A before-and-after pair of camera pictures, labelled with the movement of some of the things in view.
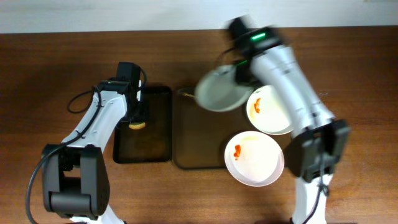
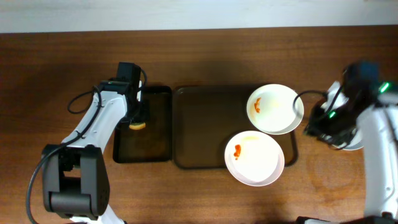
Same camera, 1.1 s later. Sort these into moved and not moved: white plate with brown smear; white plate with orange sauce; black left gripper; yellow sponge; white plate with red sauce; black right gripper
Moved: white plate with brown smear; black right gripper
Not moved: white plate with orange sauce; yellow sponge; black left gripper; white plate with red sauce
